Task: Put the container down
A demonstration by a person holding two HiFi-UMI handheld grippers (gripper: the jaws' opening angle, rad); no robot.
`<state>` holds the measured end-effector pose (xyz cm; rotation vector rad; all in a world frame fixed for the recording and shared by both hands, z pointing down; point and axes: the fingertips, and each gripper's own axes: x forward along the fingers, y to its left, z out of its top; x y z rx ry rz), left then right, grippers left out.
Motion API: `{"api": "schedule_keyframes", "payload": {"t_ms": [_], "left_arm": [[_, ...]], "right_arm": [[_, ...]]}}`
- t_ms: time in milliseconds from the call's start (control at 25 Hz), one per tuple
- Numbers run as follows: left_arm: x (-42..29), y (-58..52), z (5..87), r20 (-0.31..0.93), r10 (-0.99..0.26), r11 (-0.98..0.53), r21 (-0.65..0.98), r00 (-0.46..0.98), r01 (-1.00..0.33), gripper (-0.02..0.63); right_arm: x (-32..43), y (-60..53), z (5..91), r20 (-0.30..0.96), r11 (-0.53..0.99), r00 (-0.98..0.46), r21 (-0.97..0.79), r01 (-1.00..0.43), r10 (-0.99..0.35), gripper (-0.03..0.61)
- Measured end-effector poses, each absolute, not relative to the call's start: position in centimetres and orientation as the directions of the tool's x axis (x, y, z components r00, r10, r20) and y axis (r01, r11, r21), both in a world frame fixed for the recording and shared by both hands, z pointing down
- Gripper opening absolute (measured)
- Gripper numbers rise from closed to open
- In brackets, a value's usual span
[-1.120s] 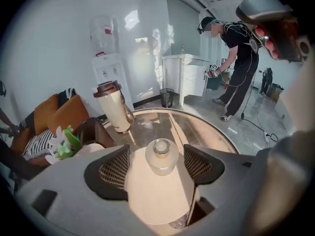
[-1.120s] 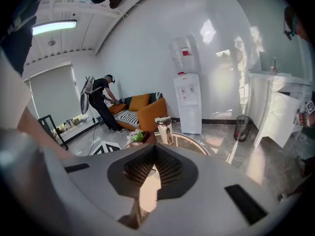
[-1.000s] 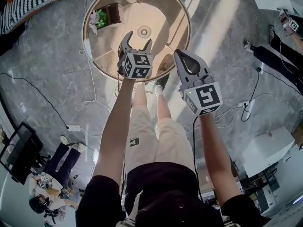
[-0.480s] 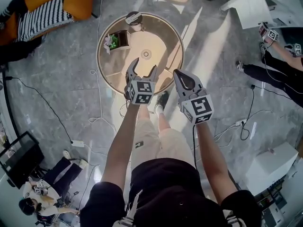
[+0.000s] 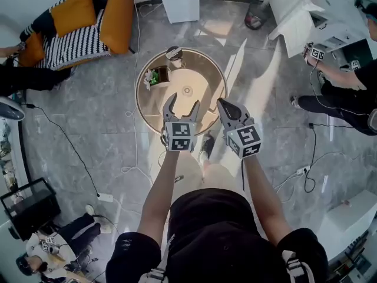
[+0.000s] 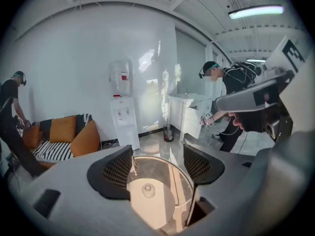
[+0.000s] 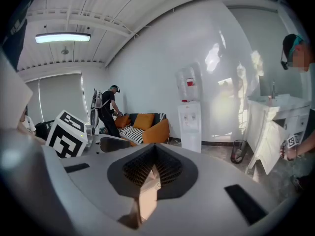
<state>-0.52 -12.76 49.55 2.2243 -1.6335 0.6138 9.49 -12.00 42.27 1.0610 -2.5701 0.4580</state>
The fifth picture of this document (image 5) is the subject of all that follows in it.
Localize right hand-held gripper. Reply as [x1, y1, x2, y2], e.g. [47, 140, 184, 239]
[216, 98, 263, 159]

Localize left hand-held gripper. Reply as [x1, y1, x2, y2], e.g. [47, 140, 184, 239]
[161, 92, 200, 153]

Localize person's left forearm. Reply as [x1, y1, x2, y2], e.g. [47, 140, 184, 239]
[137, 150, 181, 239]

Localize person's right forearm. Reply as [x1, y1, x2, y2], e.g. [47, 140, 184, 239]
[242, 156, 295, 246]

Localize round glass-top table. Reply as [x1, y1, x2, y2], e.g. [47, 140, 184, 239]
[134, 48, 229, 137]

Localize person's right black shoe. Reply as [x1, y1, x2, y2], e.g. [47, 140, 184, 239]
[198, 130, 216, 164]

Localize wooden planter box with flowers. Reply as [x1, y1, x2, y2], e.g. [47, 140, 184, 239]
[143, 65, 171, 91]

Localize person's beige shorts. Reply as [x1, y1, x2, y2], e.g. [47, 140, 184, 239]
[167, 157, 240, 209]

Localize white water dispenser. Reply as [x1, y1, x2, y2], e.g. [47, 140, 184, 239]
[155, 0, 201, 24]

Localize orange sofa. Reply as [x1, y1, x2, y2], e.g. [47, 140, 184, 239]
[16, 0, 137, 71]

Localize white cabinet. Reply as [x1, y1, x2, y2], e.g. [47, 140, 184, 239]
[267, 0, 369, 59]

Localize black white striped blanket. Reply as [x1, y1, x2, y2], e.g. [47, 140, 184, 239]
[19, 0, 113, 71]

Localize person's black shirt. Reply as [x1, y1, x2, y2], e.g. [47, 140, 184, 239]
[104, 187, 330, 283]

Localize orange cushion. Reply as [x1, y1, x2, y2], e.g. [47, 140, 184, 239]
[49, 0, 98, 38]

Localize white box appliance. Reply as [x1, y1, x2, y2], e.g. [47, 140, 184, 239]
[319, 189, 377, 261]

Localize grey white round machine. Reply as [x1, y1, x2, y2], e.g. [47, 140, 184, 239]
[0, 95, 27, 121]

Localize black monitor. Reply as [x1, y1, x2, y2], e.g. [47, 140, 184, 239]
[0, 177, 62, 242]

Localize white floor cable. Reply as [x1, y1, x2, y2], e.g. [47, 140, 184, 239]
[273, 151, 350, 203]
[121, 0, 161, 186]

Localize black floor cable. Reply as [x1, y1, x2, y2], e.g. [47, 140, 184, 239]
[303, 122, 318, 194]
[25, 103, 101, 198]

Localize black wire waste bin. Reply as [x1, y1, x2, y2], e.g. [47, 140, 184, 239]
[244, 1, 271, 31]

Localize grey harness strap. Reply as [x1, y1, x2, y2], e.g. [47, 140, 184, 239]
[140, 233, 175, 283]
[280, 248, 315, 283]

